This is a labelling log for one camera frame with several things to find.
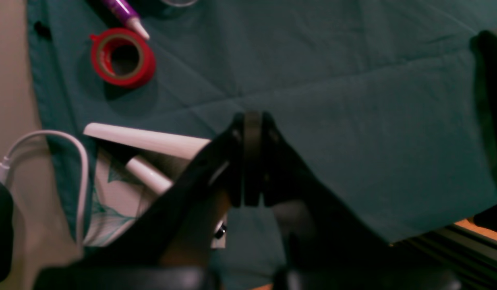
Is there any white finger of the right gripper short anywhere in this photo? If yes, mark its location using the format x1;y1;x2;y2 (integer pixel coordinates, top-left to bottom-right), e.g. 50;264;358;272
261;113;462;290

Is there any white finger of the right gripper long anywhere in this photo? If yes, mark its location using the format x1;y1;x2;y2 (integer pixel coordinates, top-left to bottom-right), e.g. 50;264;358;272
33;113;244;290

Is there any white rolled paper tube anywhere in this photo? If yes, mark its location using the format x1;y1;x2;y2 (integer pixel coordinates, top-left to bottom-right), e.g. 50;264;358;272
125;155;173;196

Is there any blue table cloth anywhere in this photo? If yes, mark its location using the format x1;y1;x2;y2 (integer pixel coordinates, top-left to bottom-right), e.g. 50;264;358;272
27;0;497;242

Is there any red tape roll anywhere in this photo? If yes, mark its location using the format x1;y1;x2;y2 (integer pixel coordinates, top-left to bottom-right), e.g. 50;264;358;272
90;28;156;89

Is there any pink glue tube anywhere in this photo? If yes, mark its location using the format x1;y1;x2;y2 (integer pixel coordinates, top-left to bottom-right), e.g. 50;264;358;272
100;0;150;40

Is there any clear plastic bit case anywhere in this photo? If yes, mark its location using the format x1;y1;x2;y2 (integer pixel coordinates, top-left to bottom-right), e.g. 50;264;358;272
161;0;198;8

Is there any aluminium table frame rail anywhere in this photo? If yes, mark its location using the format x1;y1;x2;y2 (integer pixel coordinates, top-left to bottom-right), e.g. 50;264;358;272
393;225;497;288

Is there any white power cable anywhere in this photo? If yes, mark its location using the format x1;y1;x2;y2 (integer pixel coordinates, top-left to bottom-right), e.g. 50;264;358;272
0;130;90;246

